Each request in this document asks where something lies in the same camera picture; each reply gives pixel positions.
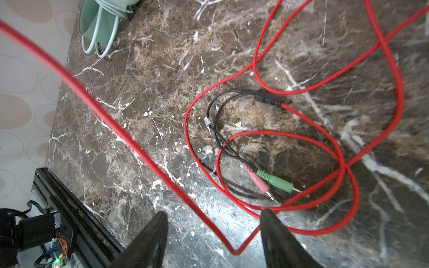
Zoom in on pink audio jack plug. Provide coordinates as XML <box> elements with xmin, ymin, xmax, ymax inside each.
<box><xmin>242</xmin><ymin>164</ymin><xmax>278</xmax><ymax>203</ymax></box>

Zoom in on green audio jack plug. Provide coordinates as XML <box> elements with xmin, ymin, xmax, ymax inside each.
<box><xmin>257</xmin><ymin>169</ymin><xmax>301</xmax><ymax>193</ymax></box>

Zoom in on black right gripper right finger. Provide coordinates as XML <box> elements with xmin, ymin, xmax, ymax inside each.
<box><xmin>260</xmin><ymin>209</ymin><xmax>322</xmax><ymax>268</ymax></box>

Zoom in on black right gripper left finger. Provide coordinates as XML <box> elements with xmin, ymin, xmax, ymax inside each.
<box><xmin>110</xmin><ymin>211</ymin><xmax>168</xmax><ymax>268</ymax></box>

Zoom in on mint green headphones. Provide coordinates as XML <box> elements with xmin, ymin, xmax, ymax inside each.
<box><xmin>78</xmin><ymin>0</ymin><xmax>139</xmax><ymax>58</ymax></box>

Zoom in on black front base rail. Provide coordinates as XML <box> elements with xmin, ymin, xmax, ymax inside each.
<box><xmin>32</xmin><ymin>167</ymin><xmax>124</xmax><ymax>268</ymax></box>

